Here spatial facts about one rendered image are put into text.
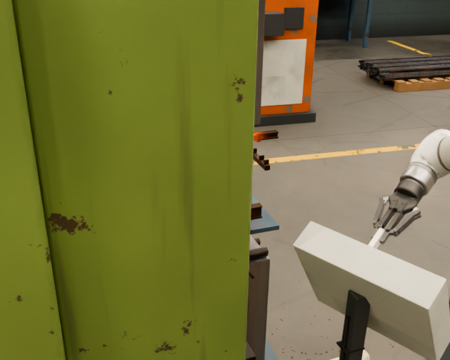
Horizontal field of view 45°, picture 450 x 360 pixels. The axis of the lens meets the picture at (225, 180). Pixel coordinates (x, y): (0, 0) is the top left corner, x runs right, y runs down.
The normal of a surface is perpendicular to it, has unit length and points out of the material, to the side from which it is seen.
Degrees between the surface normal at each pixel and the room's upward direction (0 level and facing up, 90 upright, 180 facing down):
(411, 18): 90
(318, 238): 30
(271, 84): 90
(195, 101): 90
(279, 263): 0
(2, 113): 90
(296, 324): 0
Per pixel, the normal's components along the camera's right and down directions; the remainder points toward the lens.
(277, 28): 0.26, 0.42
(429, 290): -0.33, -0.63
